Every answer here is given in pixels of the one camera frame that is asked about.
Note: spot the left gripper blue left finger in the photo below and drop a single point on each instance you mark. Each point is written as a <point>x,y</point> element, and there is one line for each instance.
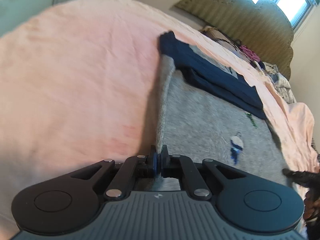
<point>152,161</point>

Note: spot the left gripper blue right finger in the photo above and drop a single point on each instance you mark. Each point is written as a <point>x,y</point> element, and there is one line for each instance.
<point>165,161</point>

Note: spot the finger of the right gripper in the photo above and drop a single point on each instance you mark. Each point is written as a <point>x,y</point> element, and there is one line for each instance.
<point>305,179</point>

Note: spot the grey sweater with navy sleeves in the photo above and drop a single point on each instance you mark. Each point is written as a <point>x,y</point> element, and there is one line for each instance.
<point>207,110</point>

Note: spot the pile of clothes on bed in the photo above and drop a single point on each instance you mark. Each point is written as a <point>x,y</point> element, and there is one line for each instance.
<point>280,82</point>

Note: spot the person's right hand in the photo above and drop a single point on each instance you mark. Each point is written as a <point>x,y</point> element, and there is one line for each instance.
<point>311,209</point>

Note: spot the pink bed sheet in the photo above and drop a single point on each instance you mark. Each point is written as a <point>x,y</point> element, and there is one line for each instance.
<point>78,85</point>

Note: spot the olive upholstered headboard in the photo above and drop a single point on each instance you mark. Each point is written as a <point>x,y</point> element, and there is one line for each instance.
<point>262,26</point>

